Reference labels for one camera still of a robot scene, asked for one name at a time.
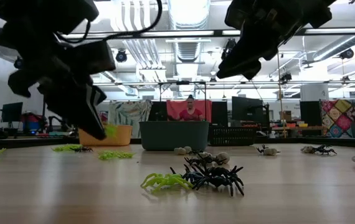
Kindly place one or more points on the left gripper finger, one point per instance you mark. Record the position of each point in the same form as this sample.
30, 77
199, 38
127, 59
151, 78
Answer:
71, 105
99, 96

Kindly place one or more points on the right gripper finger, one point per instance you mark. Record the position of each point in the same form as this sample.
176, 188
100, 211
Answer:
232, 68
253, 65

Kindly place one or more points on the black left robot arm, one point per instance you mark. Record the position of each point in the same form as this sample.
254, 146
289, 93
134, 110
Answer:
40, 12

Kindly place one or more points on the black background robot arm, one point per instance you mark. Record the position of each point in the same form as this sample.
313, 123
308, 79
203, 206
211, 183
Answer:
53, 122

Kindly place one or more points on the black ceiling spotlight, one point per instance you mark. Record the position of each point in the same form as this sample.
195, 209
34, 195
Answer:
121, 56
230, 46
347, 53
18, 63
286, 76

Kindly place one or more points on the black monitor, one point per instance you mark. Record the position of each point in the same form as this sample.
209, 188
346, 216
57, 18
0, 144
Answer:
12, 112
246, 109
309, 112

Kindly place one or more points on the red blue cart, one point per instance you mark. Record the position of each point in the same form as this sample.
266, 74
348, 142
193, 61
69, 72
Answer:
31, 123

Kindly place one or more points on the black flat panel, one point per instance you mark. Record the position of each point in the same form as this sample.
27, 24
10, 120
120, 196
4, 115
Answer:
219, 113
158, 111

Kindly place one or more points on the orange plastic bin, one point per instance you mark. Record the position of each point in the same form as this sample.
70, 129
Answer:
120, 140

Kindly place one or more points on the cardboard box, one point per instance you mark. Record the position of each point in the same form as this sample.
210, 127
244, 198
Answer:
286, 115

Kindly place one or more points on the person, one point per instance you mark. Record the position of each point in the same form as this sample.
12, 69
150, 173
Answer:
191, 114

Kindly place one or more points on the white round column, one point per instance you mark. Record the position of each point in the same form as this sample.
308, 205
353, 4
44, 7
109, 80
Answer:
314, 92

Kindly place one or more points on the black slotted plastic basket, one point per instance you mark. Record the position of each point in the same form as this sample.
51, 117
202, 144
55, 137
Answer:
232, 137

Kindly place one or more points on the red cloth backdrop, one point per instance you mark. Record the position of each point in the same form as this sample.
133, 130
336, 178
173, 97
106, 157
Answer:
172, 109

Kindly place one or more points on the cluttered wooden desk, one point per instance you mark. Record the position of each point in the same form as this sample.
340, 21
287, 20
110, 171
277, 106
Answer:
289, 128

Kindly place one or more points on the teal plastic bin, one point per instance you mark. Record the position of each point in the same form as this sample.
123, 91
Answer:
174, 137

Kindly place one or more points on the colourful patchwork quilt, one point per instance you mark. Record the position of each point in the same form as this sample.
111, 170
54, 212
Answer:
342, 118

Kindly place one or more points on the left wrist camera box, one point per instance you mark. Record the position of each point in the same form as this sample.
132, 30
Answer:
96, 57

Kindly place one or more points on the silver ceiling air duct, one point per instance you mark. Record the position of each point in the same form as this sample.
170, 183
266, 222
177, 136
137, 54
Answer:
188, 18

